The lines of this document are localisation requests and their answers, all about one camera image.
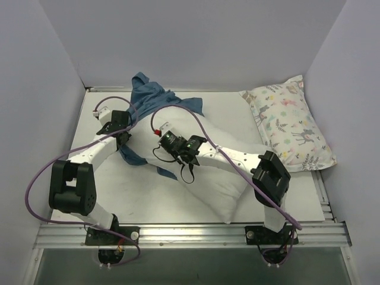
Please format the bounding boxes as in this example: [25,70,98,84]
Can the blue letter-print pillowcase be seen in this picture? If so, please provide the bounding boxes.
[119,72,204,180]

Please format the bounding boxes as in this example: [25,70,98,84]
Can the white pillow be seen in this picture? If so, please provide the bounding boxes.
[123,107,268,223]

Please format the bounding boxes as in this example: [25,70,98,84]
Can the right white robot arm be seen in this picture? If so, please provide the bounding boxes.
[159,131,299,243]

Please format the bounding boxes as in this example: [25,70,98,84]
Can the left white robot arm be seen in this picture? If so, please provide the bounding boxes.
[49,107,132,244]

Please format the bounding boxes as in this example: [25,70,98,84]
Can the floral deer-print pillow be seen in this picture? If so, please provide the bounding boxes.
[239,75,337,172]

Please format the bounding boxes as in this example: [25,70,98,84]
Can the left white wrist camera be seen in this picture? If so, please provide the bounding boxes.
[93,107,112,125]

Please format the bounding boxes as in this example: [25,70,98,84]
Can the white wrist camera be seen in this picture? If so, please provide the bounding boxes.
[154,122,172,137]
[93,107,112,125]

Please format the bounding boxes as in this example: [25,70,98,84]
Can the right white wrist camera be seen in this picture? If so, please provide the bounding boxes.
[154,122,172,137]

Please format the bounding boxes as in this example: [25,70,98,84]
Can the rear aluminium rail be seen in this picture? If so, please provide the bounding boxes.
[86,86,126,92]

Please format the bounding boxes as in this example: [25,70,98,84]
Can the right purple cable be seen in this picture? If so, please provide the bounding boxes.
[150,104,303,232]

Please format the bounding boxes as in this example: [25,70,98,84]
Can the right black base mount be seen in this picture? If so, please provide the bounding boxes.
[245,225,293,246]

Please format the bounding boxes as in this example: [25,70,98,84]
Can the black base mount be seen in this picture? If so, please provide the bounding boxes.
[245,225,293,246]
[85,226,140,246]

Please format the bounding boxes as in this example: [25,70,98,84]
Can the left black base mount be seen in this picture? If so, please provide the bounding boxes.
[85,226,140,246]

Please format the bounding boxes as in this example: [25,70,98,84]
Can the front aluminium rail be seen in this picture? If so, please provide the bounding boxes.
[34,223,351,249]

